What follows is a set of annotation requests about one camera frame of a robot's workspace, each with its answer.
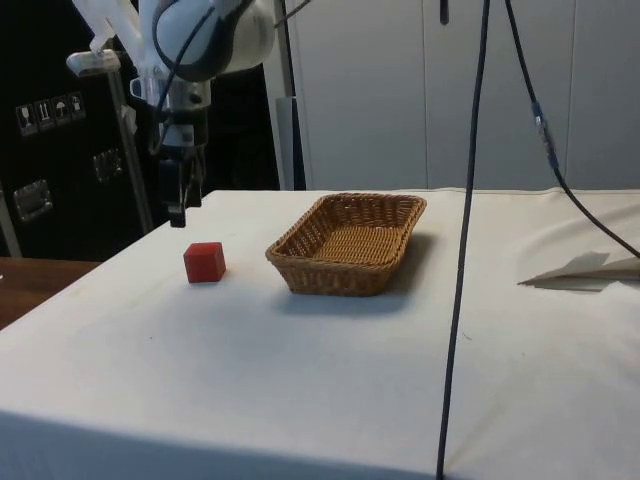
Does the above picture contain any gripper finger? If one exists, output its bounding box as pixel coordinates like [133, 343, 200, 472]
[187, 144, 206, 209]
[162, 147, 189, 229]

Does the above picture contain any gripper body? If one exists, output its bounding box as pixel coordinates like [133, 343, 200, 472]
[159, 110, 210, 152]

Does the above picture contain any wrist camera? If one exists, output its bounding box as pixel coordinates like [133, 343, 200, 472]
[129, 75, 212, 113]

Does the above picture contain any black cable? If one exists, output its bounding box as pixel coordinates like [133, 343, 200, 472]
[147, 0, 241, 154]
[503, 0, 640, 260]
[435, 0, 493, 480]

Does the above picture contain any pale locker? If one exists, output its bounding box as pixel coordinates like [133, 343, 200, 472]
[564, 0, 640, 191]
[292, 0, 426, 192]
[424, 0, 567, 191]

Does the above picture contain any wicker basket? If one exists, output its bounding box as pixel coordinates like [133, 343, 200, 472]
[264, 192, 429, 298]

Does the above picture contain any red cube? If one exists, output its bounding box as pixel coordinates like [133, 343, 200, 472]
[182, 241, 227, 285]

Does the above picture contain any black cabinet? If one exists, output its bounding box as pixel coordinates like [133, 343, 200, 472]
[0, 0, 282, 261]

